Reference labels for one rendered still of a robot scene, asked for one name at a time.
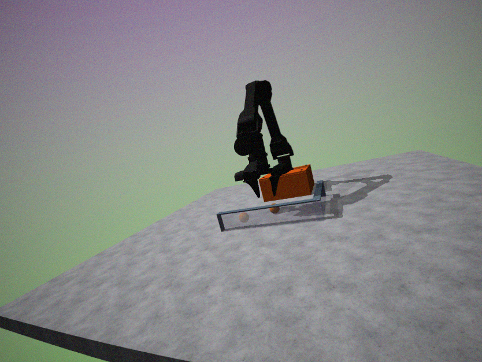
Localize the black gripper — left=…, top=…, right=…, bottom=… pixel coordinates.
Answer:
left=234, top=150, right=291, bottom=198

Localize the clear low l-shaped wall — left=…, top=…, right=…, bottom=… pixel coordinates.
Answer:
left=218, top=183, right=327, bottom=232

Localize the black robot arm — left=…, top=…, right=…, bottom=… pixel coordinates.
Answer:
left=234, top=80, right=294, bottom=180

